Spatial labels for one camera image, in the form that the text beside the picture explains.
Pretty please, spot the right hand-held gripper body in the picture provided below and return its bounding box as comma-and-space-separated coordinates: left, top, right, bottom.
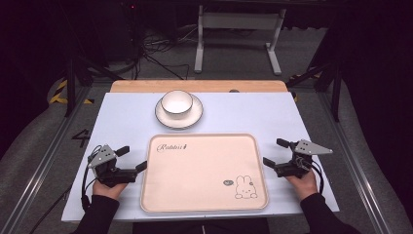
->
274, 138, 334, 179

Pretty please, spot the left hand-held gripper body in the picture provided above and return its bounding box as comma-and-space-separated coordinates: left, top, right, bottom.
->
87, 144, 137, 188

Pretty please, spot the person's left hand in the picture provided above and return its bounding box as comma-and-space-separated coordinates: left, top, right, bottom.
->
92, 179, 130, 201

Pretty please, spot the person's right hand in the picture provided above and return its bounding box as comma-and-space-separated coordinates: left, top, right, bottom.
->
285, 169, 319, 202

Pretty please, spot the pale blue table mat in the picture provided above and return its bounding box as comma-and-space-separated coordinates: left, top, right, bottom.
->
60, 91, 341, 223

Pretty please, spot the pink tray with rabbit print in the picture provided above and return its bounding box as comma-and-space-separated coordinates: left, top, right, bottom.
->
139, 133, 270, 215

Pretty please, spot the white bowl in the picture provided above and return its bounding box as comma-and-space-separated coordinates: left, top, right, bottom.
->
161, 90, 195, 120

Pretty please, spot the white plate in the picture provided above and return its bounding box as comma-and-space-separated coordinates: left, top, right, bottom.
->
154, 94, 205, 131

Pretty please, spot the black tripod stand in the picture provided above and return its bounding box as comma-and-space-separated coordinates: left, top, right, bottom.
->
285, 59, 344, 124
62, 53, 126, 119

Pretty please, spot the yellow and black hazard tape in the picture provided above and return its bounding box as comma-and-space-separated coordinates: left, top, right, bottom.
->
48, 79, 95, 105

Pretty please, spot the person's torso in dark clothing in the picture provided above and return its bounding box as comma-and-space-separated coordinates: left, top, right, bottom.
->
131, 216, 271, 234

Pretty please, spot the black equipment with red light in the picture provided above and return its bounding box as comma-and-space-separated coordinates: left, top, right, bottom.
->
105, 0, 145, 64

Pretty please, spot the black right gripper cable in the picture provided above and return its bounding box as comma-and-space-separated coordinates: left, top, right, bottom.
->
308, 158, 326, 196

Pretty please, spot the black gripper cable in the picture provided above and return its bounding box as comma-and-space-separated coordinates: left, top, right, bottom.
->
308, 158, 326, 196
80, 144, 103, 213

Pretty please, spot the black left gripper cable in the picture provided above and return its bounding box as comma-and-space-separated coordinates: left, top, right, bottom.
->
80, 144, 103, 213

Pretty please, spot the aluminium floor rail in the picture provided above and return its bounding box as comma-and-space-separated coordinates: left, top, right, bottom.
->
0, 85, 95, 234
316, 91, 393, 234

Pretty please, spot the bundle of black floor cables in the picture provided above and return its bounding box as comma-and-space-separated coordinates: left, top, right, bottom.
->
134, 23, 200, 81

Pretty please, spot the white metal stand frame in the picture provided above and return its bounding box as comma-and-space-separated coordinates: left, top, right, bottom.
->
193, 4, 287, 77

